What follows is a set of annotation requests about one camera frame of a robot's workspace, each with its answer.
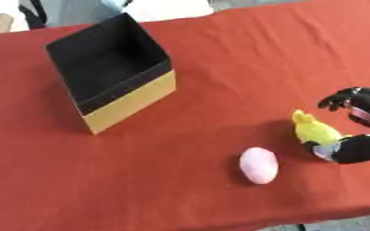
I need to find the yellow soft toy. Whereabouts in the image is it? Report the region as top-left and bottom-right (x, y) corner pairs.
(291, 109), (353, 148)

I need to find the tan box with black inside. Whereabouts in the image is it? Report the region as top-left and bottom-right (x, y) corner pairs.
(44, 12), (178, 135)

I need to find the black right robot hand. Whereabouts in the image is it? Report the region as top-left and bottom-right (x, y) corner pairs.
(303, 86), (370, 165)

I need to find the black chair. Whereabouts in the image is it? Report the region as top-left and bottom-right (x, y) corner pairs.
(17, 0), (50, 30)

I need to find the pink egg-shaped toy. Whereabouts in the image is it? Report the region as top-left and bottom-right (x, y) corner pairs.
(238, 146), (280, 185)

